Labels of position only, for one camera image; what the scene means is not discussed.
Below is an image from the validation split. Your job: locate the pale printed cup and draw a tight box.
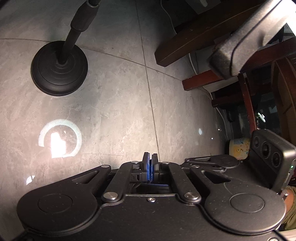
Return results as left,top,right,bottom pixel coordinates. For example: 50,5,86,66
228,138,252,161

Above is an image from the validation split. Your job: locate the brown wooden table leg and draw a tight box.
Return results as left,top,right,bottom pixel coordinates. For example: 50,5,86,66
154,0,264,68

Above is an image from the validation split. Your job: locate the black round-base stand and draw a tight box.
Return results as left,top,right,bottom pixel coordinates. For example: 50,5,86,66
31,0,102,96

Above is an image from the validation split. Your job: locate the dark red wooden chair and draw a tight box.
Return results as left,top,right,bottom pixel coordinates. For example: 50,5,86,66
182,35,296,151

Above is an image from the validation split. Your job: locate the white cable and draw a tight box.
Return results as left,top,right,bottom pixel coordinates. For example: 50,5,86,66
159,0,228,132

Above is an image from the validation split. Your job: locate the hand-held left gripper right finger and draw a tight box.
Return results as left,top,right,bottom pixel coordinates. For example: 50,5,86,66
150,153,232,205

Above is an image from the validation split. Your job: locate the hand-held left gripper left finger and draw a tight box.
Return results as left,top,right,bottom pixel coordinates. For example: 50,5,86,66
71,152,151,202

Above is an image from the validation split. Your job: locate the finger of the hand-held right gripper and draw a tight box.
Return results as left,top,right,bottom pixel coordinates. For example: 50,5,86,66
184,154,239,172

